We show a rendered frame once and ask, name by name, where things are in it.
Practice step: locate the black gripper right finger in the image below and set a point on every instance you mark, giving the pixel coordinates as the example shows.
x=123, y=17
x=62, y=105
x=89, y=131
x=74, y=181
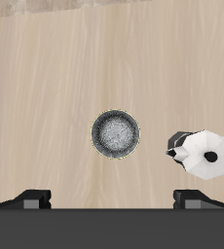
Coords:
x=190, y=198

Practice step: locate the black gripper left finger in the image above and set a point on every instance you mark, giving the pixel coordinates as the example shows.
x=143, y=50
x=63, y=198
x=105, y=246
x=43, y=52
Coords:
x=32, y=198

